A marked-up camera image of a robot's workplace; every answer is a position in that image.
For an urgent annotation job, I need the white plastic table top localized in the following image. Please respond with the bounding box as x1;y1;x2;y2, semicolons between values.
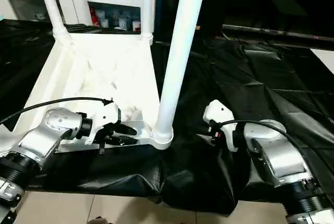
0;32;174;157

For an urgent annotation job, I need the black plastic mat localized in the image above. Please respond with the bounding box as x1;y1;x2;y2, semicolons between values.
0;17;334;217

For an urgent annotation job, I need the red box in cabinet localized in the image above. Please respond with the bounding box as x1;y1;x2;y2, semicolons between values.
90;6;99;27

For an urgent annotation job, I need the white flat board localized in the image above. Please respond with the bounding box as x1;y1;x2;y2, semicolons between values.
309;48;334;75

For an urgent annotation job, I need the black left camera cable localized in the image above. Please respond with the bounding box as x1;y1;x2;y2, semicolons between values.
0;97;115;126

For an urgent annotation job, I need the black camera cable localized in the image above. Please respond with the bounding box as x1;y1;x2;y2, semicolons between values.
0;97;115;126
216;119;334;210

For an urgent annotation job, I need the black right camera cable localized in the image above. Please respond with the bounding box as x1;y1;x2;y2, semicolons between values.
216;119;334;210

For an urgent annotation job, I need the dark metal rail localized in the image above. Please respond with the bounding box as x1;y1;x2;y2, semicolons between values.
221;24;334;50

